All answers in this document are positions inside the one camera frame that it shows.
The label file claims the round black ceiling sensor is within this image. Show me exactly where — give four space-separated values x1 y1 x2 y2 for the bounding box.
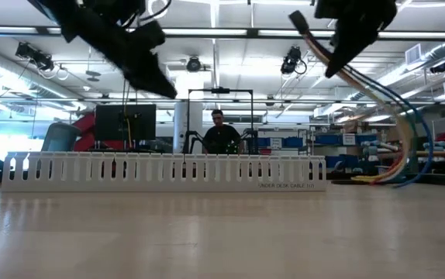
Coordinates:
186 56 202 73

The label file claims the black gantry frame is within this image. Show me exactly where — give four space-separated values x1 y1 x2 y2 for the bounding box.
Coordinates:
186 87 254 155

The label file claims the white slotted cable raceway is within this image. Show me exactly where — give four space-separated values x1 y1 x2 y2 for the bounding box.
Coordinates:
1 151 328 193

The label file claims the office chair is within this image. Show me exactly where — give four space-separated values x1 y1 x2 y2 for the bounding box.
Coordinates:
40 122 82 153

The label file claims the red machine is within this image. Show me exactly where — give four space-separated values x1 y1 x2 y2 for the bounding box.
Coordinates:
73 112 126 151

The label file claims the blue cable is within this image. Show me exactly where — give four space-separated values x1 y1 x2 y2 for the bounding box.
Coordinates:
315 36 436 190

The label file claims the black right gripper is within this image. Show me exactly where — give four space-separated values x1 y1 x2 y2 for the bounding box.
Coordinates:
325 15 396 78

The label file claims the person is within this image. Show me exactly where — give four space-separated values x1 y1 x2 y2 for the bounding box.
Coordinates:
202 109 243 155

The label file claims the white vent grille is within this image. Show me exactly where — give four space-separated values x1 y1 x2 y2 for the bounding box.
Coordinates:
405 43 421 66

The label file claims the green cable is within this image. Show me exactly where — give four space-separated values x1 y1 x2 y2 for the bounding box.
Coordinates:
311 36 419 185

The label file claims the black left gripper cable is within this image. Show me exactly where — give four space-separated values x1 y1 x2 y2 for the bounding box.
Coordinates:
139 0 173 22

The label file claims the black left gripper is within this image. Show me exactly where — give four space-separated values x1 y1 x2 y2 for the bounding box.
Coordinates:
61 7 178 99

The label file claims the red cable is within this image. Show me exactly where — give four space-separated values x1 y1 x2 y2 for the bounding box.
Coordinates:
303 34 408 186

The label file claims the metal shelving rack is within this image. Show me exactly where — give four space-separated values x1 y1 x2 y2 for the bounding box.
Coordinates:
255 126 381 171

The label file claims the black cable bundle end wrap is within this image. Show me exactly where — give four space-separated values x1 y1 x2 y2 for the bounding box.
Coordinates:
288 10 311 36

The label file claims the black monitor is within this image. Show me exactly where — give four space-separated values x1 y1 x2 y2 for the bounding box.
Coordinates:
95 104 157 143

